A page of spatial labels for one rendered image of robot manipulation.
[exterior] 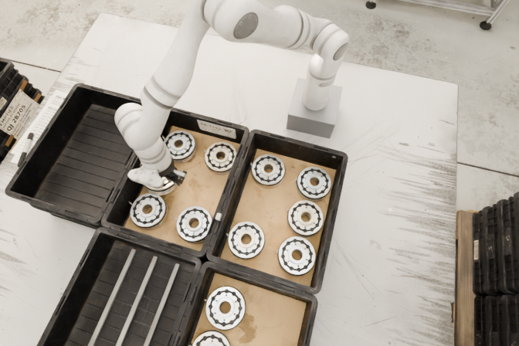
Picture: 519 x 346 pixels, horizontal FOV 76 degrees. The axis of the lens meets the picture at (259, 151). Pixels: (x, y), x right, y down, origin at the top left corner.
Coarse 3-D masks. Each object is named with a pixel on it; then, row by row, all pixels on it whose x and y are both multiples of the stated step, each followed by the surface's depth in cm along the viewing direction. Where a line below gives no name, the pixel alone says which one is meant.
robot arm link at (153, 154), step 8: (128, 104) 71; (136, 104) 72; (120, 112) 70; (128, 112) 70; (160, 144) 78; (136, 152) 77; (144, 152) 77; (152, 152) 77; (160, 152) 80; (144, 160) 80; (152, 160) 80
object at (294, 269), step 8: (288, 240) 93; (296, 240) 93; (304, 240) 93; (280, 248) 92; (288, 248) 92; (304, 248) 92; (312, 248) 92; (280, 256) 91; (312, 256) 91; (288, 264) 90; (296, 264) 90; (304, 264) 90; (312, 264) 90; (288, 272) 90; (296, 272) 89; (304, 272) 89
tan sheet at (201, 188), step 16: (176, 128) 112; (208, 144) 110; (192, 160) 107; (192, 176) 105; (208, 176) 105; (224, 176) 105; (144, 192) 103; (176, 192) 103; (192, 192) 103; (208, 192) 103; (176, 208) 101; (208, 208) 100; (128, 224) 99; (176, 224) 98; (192, 224) 98; (176, 240) 96
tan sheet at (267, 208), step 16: (288, 160) 107; (288, 176) 105; (256, 192) 102; (272, 192) 102; (288, 192) 102; (240, 208) 100; (256, 208) 100; (272, 208) 100; (320, 208) 100; (256, 224) 98; (272, 224) 98; (272, 240) 96; (320, 240) 96; (224, 256) 94; (272, 256) 94; (272, 272) 92
